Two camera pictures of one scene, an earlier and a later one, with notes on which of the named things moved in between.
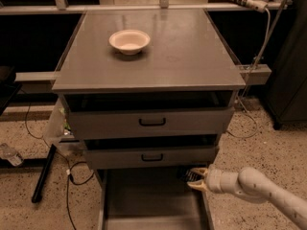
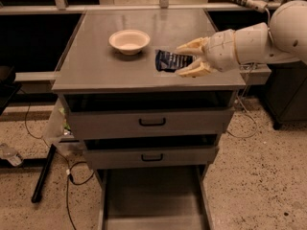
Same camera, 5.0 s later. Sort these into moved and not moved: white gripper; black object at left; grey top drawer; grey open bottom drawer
Moved: white gripper
Not moved: grey open bottom drawer; grey top drawer; black object at left
